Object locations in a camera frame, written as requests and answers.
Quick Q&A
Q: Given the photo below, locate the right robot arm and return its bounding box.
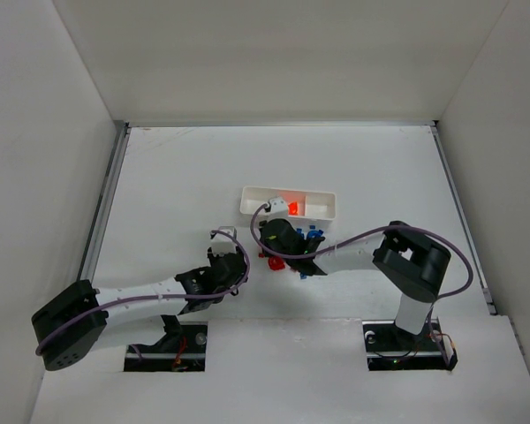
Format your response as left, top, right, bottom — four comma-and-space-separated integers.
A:
259, 218, 451, 335

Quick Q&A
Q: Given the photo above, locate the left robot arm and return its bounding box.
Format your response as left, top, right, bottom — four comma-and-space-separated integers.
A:
31, 247, 250, 372

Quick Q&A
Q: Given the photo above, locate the orange spiral piece in tray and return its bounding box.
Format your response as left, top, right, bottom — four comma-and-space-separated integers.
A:
288, 201, 299, 216

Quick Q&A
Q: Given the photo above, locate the large blue curved lego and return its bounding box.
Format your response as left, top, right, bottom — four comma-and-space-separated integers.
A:
307, 225, 324, 239

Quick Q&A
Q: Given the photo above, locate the white three-compartment tray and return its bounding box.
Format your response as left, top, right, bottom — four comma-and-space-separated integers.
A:
239, 186, 337, 222

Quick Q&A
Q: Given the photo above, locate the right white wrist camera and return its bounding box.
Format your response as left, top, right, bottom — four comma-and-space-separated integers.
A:
265, 197, 289, 219

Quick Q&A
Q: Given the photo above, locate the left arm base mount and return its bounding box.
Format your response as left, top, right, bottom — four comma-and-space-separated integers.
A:
124, 322, 208, 373

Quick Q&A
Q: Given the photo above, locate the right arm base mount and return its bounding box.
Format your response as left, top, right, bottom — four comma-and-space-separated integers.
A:
362, 319, 458, 372

